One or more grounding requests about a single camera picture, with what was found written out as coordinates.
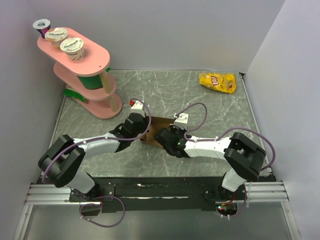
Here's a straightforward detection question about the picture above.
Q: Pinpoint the brown cardboard box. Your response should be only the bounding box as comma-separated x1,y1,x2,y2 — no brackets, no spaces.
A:
139,116,176,149

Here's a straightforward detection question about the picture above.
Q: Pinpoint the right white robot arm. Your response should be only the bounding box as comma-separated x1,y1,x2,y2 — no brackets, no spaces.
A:
153,125,266,200

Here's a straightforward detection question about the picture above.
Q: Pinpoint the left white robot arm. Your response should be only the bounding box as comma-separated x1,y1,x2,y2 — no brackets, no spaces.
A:
38,113,151,201

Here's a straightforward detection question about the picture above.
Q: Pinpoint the pink tiered shelf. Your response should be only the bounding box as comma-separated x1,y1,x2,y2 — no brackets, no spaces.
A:
37,28,122,120

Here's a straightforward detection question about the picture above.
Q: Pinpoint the yellow chips bag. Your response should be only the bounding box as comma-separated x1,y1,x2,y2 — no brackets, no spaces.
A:
198,72,237,94

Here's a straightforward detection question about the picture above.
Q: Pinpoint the white Chobani yogurt cup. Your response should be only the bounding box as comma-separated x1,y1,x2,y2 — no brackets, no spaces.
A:
60,37,85,61

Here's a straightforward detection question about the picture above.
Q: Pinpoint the orange Chobani yogurt cup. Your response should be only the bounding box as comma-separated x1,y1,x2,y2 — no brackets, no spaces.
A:
44,27,68,49

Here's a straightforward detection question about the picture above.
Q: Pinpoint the purple yogurt cup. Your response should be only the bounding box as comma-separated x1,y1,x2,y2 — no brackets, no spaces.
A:
32,19,51,39

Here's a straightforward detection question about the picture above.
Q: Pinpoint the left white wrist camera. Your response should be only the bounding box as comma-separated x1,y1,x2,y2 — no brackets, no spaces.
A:
129,100,146,117

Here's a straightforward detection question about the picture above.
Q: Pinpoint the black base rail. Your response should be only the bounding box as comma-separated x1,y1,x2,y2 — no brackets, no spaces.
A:
59,176,253,214

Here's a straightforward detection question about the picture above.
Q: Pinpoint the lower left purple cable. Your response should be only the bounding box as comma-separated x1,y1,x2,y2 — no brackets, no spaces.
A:
79,195,126,228

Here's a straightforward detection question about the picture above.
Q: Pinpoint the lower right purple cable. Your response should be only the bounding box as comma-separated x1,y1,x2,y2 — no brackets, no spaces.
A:
219,184,250,221

